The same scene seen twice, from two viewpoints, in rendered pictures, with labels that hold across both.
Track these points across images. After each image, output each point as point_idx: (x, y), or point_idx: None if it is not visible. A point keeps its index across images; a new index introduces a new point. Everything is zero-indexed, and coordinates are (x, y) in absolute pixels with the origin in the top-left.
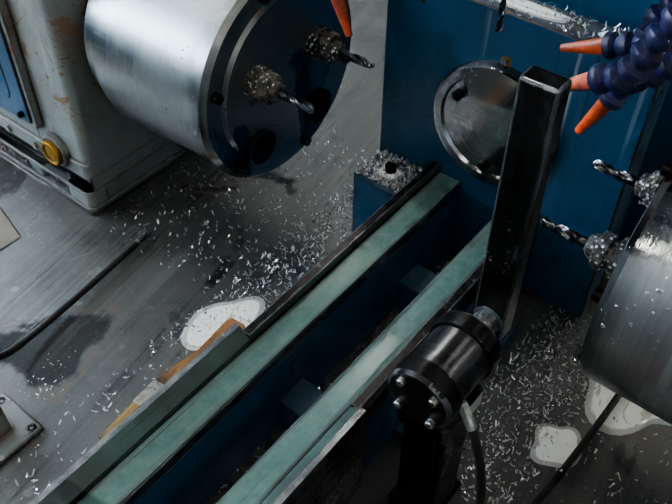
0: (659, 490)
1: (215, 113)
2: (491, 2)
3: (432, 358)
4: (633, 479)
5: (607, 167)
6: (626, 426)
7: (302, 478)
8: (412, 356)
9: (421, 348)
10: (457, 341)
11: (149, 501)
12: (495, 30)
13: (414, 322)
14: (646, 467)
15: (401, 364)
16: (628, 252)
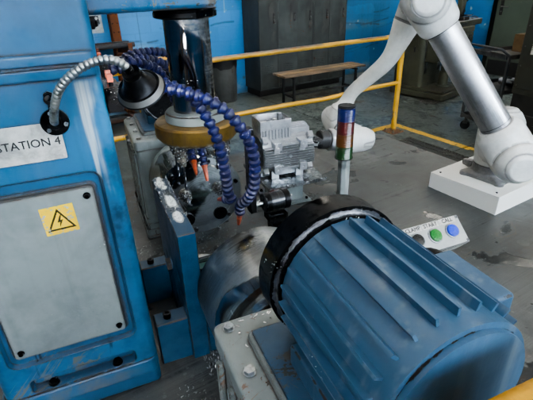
0: (214, 243)
1: None
2: (179, 207)
3: (281, 191)
4: (218, 246)
5: (190, 201)
6: (205, 255)
7: None
8: (285, 194)
9: (281, 196)
10: (272, 192)
11: None
12: (218, 168)
13: None
14: (212, 247)
15: (288, 194)
16: (231, 166)
